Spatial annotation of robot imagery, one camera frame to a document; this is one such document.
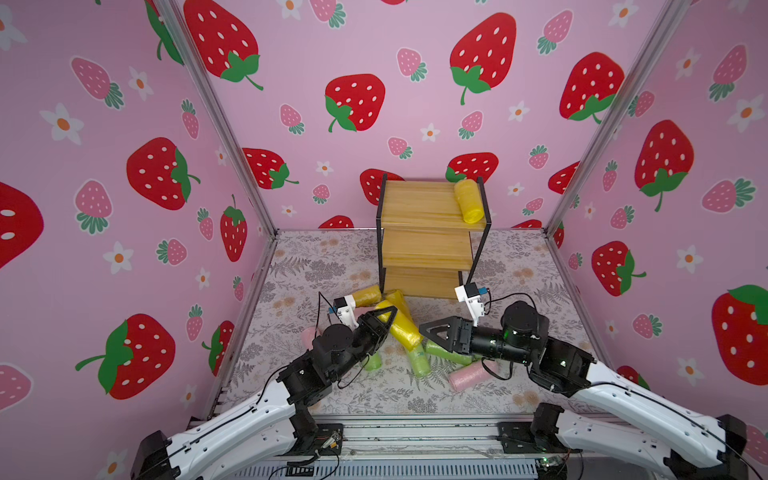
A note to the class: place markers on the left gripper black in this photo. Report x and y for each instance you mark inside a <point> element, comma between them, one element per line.
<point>370,330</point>

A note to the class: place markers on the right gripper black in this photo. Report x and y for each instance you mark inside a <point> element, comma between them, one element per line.
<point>465,336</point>

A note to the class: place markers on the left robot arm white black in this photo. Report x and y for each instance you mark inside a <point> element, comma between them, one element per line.
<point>273,421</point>

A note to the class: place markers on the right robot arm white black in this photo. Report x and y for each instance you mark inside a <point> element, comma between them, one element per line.
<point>707,447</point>

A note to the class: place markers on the green trash bag roll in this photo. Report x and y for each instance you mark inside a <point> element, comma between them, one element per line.
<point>419,362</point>
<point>373,363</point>
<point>433,349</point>

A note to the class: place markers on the pink trash bag roll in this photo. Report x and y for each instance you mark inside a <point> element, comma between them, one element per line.
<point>472,375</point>
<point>308,335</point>

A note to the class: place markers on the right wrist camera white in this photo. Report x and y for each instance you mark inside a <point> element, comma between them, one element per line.
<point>471,295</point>

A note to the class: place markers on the wooden shelf black metal frame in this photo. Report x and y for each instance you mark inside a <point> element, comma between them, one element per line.
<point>425,248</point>

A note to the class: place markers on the aluminium rail frame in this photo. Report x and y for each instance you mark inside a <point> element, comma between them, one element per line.
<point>457,439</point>

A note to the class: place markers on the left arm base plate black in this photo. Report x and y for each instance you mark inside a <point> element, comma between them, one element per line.
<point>319,439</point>

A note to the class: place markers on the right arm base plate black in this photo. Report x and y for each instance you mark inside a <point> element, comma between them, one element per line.
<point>530,438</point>

